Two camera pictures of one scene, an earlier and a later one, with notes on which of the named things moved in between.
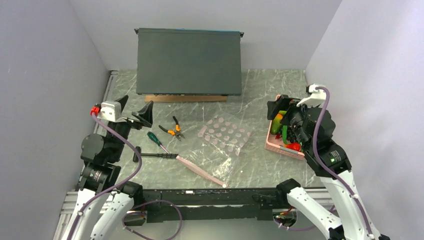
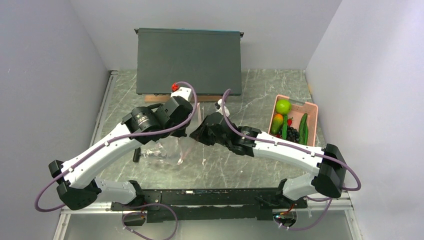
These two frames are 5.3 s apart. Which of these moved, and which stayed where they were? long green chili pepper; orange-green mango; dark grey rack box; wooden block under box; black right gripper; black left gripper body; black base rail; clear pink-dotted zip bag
Moved: black left gripper body; black right gripper; clear pink-dotted zip bag
Stayed: orange-green mango; black base rail; long green chili pepper; wooden block under box; dark grey rack box
